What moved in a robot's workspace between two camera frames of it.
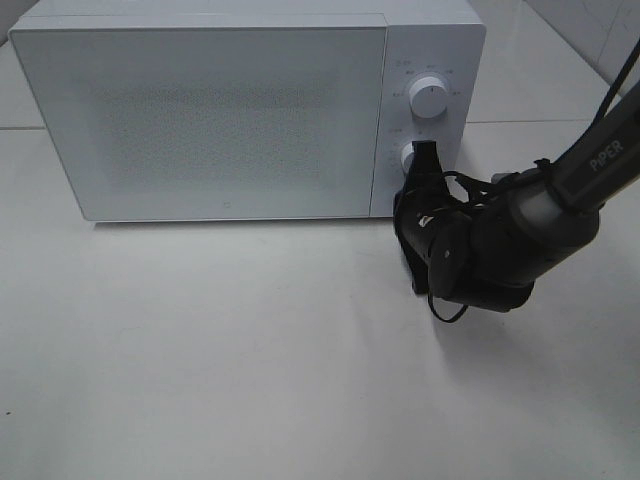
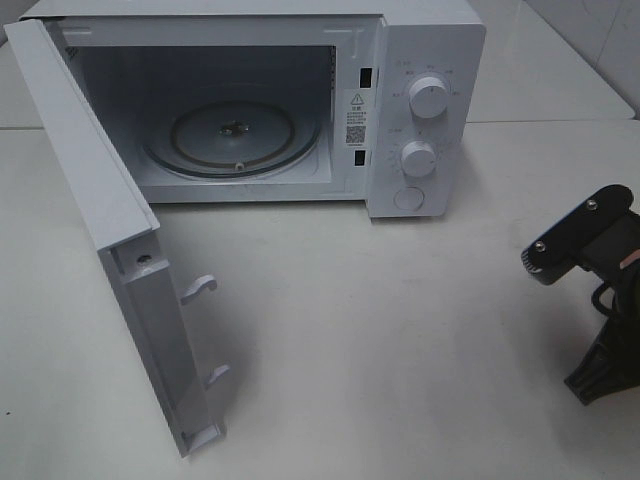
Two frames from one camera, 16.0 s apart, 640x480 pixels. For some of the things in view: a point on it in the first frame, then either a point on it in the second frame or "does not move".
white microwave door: [208, 122] -> [143, 289]
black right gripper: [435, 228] -> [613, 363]
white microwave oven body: [250, 109] does not move
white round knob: [428, 97] does not move
